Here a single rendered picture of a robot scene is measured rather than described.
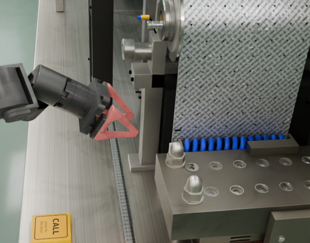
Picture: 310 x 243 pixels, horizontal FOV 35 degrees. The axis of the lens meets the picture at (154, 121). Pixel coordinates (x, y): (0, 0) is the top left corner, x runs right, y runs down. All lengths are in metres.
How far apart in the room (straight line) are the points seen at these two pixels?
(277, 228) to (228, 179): 0.12
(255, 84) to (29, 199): 0.49
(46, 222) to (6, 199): 1.47
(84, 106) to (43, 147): 0.32
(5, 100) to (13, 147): 1.92
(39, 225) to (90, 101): 0.24
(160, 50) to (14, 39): 3.06
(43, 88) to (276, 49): 0.41
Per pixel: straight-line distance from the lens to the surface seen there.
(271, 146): 0.94
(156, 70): 0.94
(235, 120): 0.96
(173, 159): 0.87
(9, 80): 0.81
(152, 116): 1.00
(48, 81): 0.83
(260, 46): 0.89
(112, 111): 0.83
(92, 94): 0.86
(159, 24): 0.87
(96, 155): 1.12
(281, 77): 0.94
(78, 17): 1.85
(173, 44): 0.87
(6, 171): 2.55
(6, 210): 2.34
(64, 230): 0.91
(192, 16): 0.84
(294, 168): 0.93
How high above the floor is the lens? 1.57
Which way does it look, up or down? 33 degrees down
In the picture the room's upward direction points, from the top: 4 degrees clockwise
